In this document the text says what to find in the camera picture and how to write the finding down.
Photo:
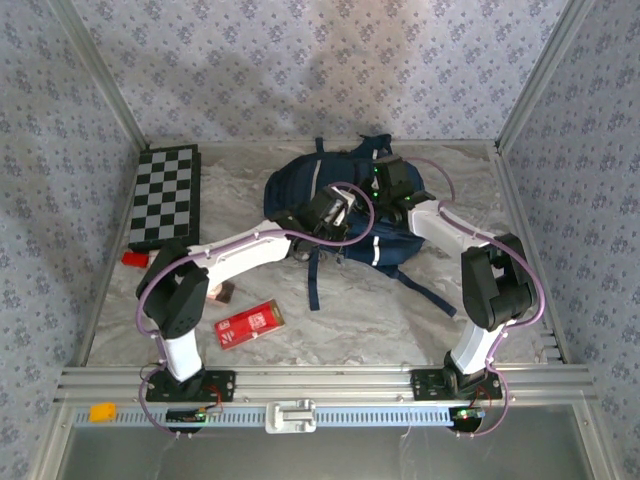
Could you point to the small red block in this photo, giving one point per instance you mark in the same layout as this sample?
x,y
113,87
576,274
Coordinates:
x,y
134,258

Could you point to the circuit board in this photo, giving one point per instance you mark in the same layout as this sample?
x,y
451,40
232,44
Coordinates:
x,y
466,414
187,416

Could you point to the pink round tape dispenser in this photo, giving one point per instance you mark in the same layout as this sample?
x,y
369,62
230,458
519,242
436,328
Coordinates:
x,y
225,294

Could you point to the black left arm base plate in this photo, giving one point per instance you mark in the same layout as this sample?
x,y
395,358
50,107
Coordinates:
x,y
220,385

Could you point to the aluminium corner post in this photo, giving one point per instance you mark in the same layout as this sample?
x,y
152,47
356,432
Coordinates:
x,y
541,75
104,75

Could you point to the yellow connector block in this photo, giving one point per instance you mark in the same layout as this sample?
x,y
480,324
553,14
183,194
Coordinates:
x,y
102,412

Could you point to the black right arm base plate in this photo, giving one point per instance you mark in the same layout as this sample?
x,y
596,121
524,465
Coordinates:
x,y
425,384

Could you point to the aluminium side rail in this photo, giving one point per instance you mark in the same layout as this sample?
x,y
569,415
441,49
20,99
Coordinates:
x,y
119,210
508,175

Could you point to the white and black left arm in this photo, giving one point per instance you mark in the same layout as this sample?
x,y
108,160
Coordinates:
x,y
240,255

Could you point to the red rectangular pencil case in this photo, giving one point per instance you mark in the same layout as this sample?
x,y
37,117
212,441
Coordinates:
x,y
250,325

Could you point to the left circuit board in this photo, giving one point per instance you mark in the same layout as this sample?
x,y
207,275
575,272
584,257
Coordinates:
x,y
187,416

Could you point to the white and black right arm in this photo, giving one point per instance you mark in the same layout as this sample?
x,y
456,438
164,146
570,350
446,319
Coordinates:
x,y
440,225

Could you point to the right circuit board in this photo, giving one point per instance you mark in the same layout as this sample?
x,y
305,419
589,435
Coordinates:
x,y
466,414

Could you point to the grey metal front panel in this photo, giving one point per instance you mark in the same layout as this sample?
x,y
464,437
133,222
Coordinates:
x,y
320,455

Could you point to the black and grey chessboard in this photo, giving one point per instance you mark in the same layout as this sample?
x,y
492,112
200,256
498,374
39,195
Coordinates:
x,y
162,195

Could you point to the aluminium rear rail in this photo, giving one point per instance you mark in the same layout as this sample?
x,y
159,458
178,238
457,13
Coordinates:
x,y
225,142

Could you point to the aluminium front frame rail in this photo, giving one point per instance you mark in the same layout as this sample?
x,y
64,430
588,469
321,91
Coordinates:
x,y
325,385

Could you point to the navy blue backpack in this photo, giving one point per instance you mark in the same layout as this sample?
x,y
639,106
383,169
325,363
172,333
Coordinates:
x,y
325,175

